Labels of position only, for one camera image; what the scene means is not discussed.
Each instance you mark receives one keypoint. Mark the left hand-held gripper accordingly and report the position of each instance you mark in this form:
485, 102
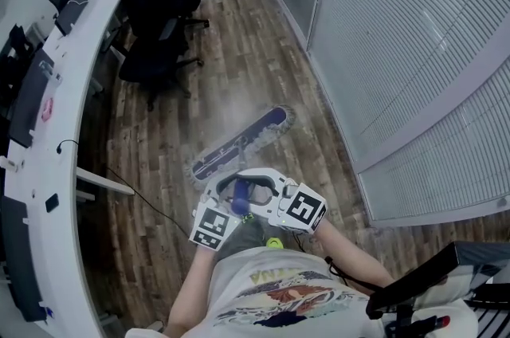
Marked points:
211, 229

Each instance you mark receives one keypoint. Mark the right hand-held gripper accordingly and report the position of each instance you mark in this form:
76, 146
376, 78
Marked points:
304, 209

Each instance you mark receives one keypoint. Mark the blue mop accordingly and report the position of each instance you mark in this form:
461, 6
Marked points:
242, 201

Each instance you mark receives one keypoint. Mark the person's right forearm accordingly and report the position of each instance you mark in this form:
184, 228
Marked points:
350, 256

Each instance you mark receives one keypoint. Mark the person's left forearm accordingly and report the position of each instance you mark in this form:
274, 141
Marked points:
191, 288

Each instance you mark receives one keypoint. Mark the wooden floor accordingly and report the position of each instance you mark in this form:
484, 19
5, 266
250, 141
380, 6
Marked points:
239, 49

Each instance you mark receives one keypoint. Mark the person's left neon shoe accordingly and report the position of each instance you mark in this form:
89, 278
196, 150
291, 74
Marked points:
248, 219

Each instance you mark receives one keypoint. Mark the person's neon shoe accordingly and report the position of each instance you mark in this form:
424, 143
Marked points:
275, 243
248, 219

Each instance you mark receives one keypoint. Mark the person's camouflage trousers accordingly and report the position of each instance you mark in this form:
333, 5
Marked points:
243, 238

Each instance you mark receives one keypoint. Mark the person's right neon shoe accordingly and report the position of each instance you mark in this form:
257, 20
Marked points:
275, 243

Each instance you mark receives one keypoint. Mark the person's white printed t-shirt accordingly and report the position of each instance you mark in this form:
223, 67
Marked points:
287, 296

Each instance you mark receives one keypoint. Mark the long white curved desk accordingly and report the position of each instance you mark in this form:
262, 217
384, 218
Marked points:
60, 169

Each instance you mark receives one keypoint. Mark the black phone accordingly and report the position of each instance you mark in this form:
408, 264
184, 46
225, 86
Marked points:
52, 203

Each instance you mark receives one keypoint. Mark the narrow white window blinds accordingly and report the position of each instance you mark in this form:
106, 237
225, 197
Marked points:
438, 177

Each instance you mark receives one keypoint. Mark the black body-worn device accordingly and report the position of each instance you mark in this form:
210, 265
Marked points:
414, 284

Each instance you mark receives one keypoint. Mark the pink desk item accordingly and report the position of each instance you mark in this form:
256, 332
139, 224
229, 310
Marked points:
47, 109

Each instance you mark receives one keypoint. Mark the black mesh office chair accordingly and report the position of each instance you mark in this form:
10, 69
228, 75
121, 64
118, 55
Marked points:
147, 9

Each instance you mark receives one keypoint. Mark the wide white window blinds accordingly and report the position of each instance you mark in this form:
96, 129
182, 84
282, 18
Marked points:
398, 29

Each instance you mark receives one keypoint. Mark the clear plastic bottle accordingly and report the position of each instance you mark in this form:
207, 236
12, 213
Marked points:
46, 67

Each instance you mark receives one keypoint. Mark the black slatted rack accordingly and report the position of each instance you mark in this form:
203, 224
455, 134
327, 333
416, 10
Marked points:
494, 312

